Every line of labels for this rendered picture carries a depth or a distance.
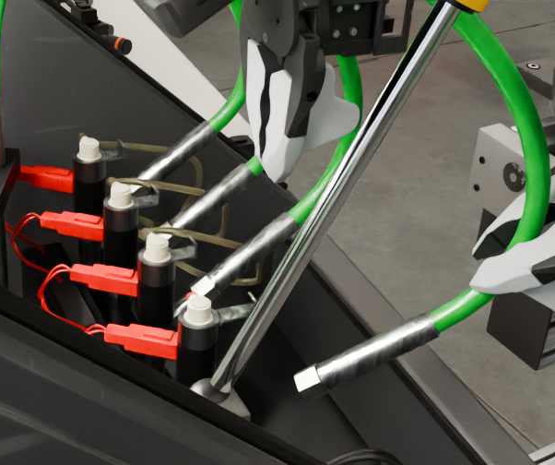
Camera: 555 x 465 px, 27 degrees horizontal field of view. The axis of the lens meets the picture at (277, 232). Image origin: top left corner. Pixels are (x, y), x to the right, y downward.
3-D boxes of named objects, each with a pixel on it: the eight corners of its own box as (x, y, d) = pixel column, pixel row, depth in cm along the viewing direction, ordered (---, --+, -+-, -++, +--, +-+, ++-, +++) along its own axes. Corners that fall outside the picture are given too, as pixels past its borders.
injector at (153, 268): (196, 463, 97) (208, 256, 86) (141, 479, 95) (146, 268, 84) (183, 442, 99) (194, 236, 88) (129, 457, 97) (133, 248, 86)
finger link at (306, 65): (318, 146, 71) (333, 10, 66) (295, 149, 70) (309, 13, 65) (284, 112, 74) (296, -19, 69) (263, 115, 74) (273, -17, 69)
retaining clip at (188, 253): (190, 248, 88) (191, 234, 87) (198, 260, 86) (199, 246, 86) (149, 256, 86) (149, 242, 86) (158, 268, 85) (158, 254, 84)
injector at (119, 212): (162, 404, 103) (169, 203, 92) (109, 417, 101) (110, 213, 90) (151, 385, 105) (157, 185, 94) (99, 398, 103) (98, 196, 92)
